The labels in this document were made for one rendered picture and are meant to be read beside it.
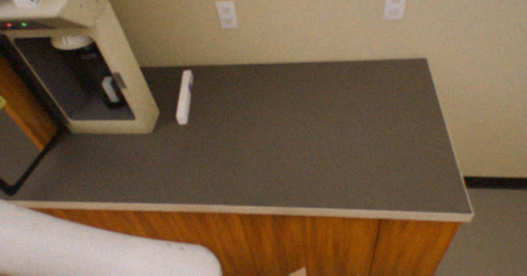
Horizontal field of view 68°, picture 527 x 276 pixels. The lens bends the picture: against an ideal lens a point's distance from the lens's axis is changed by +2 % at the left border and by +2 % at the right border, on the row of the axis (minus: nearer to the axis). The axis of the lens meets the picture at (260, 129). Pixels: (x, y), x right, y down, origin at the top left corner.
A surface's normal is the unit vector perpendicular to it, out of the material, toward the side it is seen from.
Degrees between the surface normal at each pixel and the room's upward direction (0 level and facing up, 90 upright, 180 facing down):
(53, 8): 0
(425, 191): 0
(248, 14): 90
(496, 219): 0
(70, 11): 90
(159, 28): 90
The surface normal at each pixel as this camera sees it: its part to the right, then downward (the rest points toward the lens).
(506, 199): -0.12, -0.67
